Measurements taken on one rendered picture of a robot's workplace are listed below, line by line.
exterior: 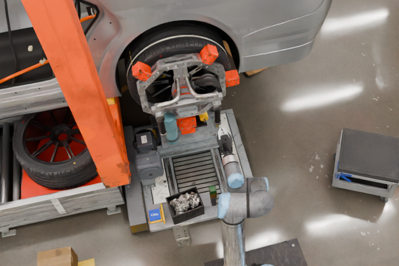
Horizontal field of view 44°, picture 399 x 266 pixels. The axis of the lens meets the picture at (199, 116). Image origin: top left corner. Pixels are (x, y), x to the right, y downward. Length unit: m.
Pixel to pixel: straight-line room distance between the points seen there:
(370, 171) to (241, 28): 1.28
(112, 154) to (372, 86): 2.36
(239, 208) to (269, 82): 2.10
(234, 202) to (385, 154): 1.54
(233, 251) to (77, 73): 1.13
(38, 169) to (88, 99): 1.07
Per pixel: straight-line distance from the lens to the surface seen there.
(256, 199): 2.31
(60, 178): 3.41
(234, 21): 2.96
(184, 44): 2.92
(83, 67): 2.28
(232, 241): 2.47
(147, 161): 3.37
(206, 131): 3.67
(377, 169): 3.50
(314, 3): 3.08
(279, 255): 3.18
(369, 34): 4.75
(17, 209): 3.51
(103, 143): 2.76
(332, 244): 3.58
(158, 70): 2.91
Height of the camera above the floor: 3.28
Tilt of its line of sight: 54 degrees down
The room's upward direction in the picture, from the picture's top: 5 degrees counter-clockwise
